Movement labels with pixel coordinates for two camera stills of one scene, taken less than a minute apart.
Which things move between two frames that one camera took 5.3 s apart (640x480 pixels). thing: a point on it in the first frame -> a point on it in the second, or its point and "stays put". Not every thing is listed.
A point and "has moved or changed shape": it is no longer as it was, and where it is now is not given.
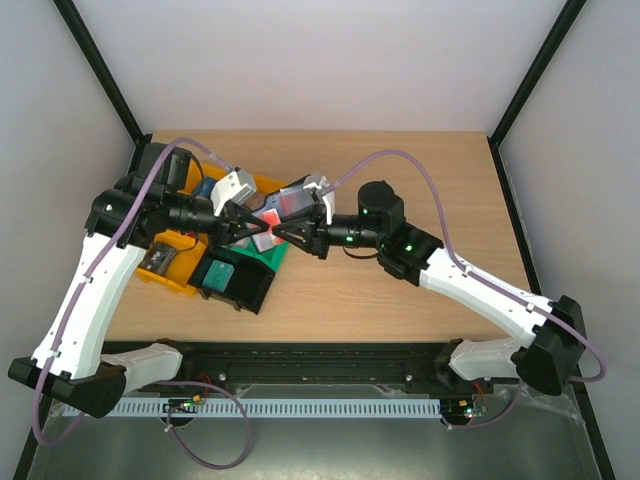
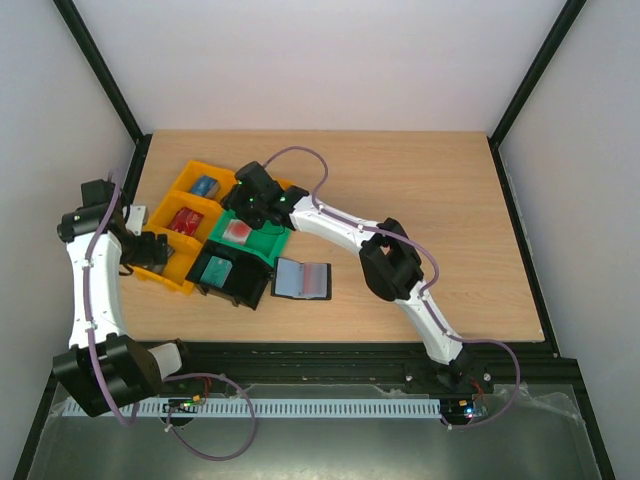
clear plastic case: x=291 y=199 has moved or changed shape
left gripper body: x=224 y=225 -> x=135 y=254
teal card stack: x=218 y=275 stays put
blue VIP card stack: x=205 y=186 stays put
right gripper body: x=320 y=234 -> x=236 y=198
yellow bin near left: x=191 y=247 stays put
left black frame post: x=82 y=35 stays put
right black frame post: x=527 y=83 stays put
